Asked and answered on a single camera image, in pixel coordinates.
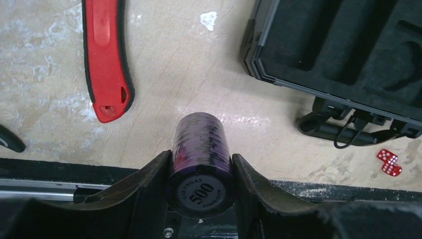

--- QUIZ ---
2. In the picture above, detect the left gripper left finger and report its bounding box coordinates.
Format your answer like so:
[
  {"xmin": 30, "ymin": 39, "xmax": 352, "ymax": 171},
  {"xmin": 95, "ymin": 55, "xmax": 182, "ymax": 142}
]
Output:
[{"xmin": 62, "ymin": 150, "xmax": 173, "ymax": 239}]

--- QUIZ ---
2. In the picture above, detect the black poker set case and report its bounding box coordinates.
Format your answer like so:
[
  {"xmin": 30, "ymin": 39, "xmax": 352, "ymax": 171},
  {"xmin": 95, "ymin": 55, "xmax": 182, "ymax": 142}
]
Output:
[{"xmin": 240, "ymin": 0, "xmax": 422, "ymax": 149}]

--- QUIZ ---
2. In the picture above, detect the purple poker chip stack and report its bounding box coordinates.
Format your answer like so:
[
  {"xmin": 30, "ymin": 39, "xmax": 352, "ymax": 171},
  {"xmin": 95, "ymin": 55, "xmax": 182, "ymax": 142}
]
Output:
[{"xmin": 165, "ymin": 112, "xmax": 235, "ymax": 219}]

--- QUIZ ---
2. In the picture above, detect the red die right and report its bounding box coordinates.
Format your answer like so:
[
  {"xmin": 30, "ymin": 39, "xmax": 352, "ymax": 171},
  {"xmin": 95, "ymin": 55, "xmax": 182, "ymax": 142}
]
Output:
[{"xmin": 381, "ymin": 162, "xmax": 402, "ymax": 177}]

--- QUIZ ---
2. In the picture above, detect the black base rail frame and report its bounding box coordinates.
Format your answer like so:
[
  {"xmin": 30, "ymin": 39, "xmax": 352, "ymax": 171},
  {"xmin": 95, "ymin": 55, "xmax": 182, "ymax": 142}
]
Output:
[{"xmin": 0, "ymin": 158, "xmax": 422, "ymax": 239}]

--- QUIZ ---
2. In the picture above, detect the red black folding knife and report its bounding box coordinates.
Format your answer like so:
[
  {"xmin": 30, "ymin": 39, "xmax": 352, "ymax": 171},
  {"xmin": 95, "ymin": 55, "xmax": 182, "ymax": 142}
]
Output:
[{"xmin": 82, "ymin": 0, "xmax": 135, "ymax": 123}]

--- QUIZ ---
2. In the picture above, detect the red die left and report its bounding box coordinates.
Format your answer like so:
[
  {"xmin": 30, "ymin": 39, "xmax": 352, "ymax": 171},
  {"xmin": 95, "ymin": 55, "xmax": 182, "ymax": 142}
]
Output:
[{"xmin": 377, "ymin": 149, "xmax": 398, "ymax": 165}]

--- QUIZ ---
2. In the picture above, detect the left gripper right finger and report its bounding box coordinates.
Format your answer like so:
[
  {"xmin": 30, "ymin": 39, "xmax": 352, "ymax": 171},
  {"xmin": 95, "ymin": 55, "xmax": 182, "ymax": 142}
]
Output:
[{"xmin": 232, "ymin": 153, "xmax": 317, "ymax": 239}]

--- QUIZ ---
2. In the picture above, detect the red die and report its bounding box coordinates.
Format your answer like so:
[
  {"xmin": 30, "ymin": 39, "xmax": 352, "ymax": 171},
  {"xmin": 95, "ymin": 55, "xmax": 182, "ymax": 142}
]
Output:
[
  {"xmin": 381, "ymin": 162, "xmax": 402, "ymax": 177},
  {"xmin": 377, "ymin": 149, "xmax": 398, "ymax": 165}
]

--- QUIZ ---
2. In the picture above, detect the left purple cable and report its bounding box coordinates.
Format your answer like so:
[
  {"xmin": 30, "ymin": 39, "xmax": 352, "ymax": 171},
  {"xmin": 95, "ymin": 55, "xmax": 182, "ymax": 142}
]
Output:
[{"xmin": 0, "ymin": 123, "xmax": 26, "ymax": 154}]

